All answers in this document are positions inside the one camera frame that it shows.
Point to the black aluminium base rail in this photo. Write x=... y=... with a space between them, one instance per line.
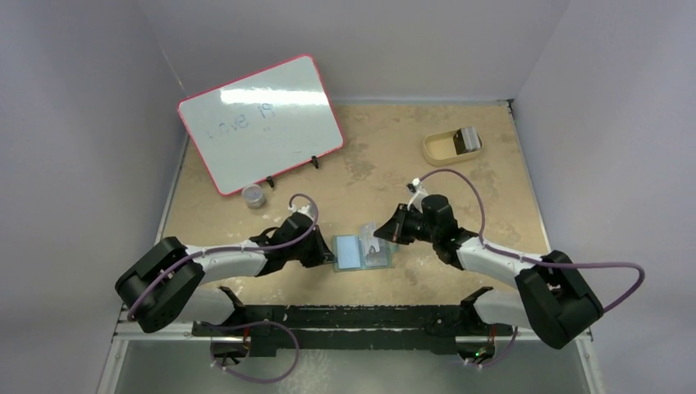
x=438 y=329

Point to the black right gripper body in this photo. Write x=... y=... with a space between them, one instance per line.
x=400 y=226

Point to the stack of cards in tray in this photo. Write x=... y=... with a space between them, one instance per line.
x=467 y=140

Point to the silver diamond credit card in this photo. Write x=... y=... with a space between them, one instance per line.
x=372 y=242

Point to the teal leather card holder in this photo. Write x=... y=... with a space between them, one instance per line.
x=352 y=255

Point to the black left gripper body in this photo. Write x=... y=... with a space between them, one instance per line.
x=304 y=253

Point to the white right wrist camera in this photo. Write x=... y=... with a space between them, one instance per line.
x=417 y=193

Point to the pink framed whiteboard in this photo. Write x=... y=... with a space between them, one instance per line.
x=263 y=124

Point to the small silver tin can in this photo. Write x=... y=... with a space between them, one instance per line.
x=253 y=196

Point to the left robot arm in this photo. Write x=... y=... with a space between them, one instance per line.
x=163 y=283

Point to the beige oval tray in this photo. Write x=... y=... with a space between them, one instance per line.
x=446 y=148

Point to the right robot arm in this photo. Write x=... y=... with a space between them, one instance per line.
x=548 y=296

